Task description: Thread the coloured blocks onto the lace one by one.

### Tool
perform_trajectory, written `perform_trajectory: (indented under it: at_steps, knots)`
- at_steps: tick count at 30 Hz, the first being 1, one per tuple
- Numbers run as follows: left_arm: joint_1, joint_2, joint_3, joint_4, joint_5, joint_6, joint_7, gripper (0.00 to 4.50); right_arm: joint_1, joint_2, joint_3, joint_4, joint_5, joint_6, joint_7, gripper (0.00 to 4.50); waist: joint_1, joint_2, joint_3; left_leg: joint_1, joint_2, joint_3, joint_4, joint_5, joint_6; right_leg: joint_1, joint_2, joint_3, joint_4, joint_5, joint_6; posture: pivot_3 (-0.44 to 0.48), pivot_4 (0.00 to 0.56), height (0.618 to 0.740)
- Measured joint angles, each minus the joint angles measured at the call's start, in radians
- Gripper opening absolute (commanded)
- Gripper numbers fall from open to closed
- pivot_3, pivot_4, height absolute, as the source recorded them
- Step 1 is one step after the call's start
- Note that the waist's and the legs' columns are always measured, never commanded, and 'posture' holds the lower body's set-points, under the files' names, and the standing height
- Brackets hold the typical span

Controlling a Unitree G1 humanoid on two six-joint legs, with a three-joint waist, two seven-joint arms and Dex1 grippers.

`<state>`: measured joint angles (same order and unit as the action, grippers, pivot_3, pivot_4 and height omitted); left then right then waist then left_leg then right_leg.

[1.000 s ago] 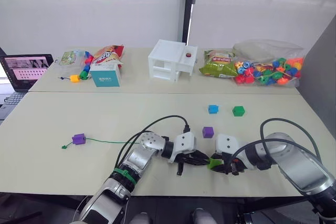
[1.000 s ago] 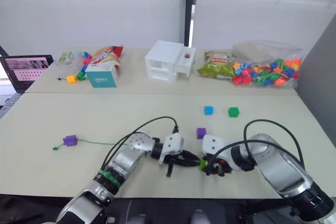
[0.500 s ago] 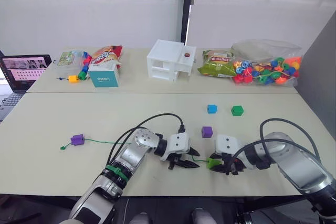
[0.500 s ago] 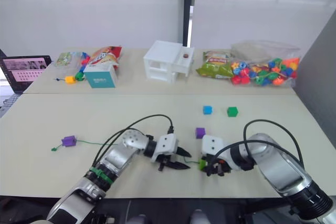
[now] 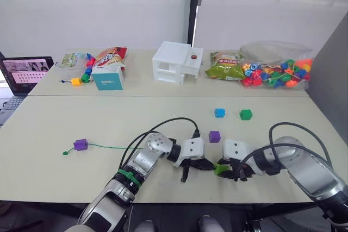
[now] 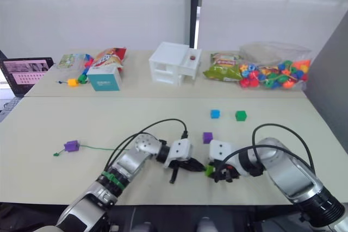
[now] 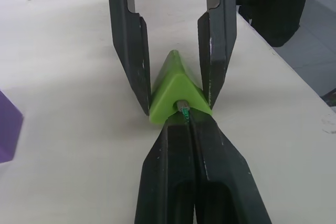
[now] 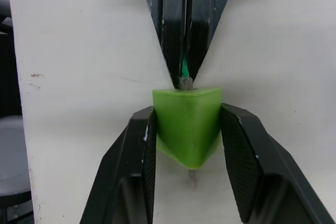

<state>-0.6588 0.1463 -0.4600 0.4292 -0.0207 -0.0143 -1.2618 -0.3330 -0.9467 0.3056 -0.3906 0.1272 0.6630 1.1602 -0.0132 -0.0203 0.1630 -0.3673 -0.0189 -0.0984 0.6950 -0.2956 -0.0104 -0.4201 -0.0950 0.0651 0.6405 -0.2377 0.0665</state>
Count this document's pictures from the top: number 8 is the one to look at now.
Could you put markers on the light green triangular block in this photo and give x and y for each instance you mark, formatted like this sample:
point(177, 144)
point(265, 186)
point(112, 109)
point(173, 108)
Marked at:
point(187, 127)

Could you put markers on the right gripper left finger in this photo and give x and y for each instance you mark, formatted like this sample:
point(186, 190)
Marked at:
point(123, 171)

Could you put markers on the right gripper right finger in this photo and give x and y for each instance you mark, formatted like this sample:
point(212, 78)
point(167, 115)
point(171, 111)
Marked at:
point(262, 171)

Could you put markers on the green lace with grey tip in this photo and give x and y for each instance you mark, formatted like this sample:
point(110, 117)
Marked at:
point(185, 70)

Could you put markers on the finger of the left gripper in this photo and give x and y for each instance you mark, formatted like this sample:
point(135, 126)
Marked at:
point(204, 11)
point(168, 11)

